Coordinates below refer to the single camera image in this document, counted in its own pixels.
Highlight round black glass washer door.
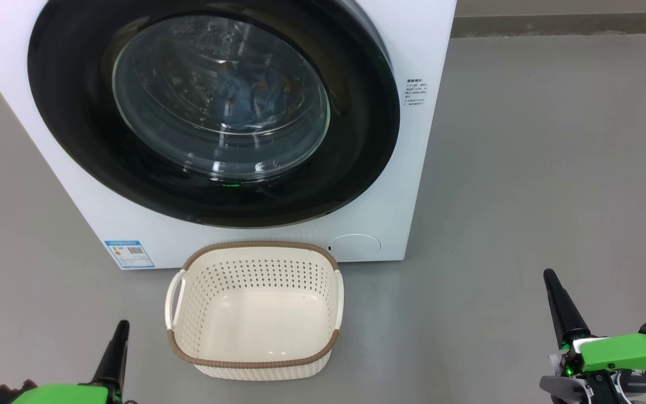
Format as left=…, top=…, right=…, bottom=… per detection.
left=27, top=0, right=401, bottom=229

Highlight round drain filter cover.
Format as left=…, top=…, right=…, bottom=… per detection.
left=329, top=233, right=382, bottom=262

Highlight perforated steel washer drum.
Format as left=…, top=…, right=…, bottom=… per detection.
left=113, top=16, right=330, bottom=181

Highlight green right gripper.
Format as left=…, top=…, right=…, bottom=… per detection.
left=540, top=268, right=646, bottom=404

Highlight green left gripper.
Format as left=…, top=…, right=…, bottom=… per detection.
left=0, top=320, right=136, bottom=404

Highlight small printed text label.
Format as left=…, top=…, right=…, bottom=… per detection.
left=404, top=79, right=428, bottom=107

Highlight blue bear print garment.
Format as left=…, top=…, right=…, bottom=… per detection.
left=211, top=62, right=301, bottom=132

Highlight blue energy label sticker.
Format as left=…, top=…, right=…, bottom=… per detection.
left=104, top=240, right=155, bottom=270

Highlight cream perforated laundry basket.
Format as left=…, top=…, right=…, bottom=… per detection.
left=164, top=241, right=345, bottom=382

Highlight white front-load washing machine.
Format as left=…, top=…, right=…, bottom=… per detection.
left=0, top=0, right=458, bottom=271

